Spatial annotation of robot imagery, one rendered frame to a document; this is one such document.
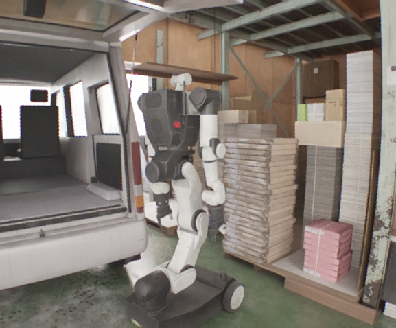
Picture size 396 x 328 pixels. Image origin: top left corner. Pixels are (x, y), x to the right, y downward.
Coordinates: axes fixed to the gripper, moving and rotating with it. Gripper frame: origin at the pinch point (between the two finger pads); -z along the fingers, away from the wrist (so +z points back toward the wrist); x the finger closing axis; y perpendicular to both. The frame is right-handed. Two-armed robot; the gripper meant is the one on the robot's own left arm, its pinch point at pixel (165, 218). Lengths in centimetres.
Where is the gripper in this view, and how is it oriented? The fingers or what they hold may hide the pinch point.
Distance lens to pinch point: 196.2
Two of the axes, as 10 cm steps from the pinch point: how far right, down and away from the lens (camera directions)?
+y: -7.7, -0.7, 6.4
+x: 6.3, -2.8, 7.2
